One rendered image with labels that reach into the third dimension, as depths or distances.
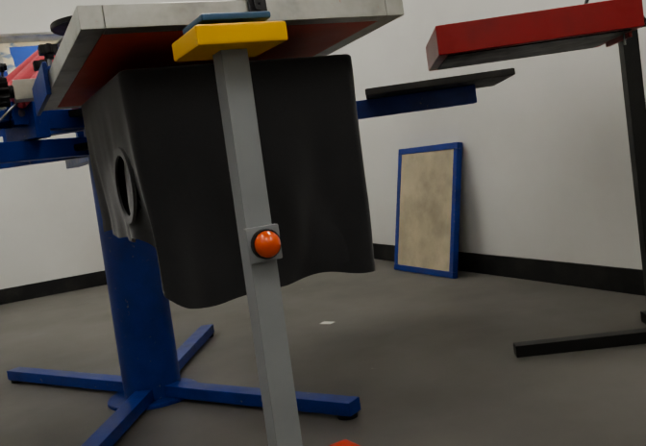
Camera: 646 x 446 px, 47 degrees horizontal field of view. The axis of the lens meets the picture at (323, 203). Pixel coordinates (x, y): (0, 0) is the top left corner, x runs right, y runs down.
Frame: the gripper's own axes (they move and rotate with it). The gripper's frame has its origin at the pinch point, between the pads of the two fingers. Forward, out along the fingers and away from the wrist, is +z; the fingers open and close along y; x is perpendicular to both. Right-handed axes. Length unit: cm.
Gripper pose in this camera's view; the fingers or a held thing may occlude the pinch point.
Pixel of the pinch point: (252, 8)
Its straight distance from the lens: 131.4
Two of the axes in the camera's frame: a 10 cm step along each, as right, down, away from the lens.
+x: 8.9, -1.5, 4.3
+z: 1.5, 9.9, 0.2
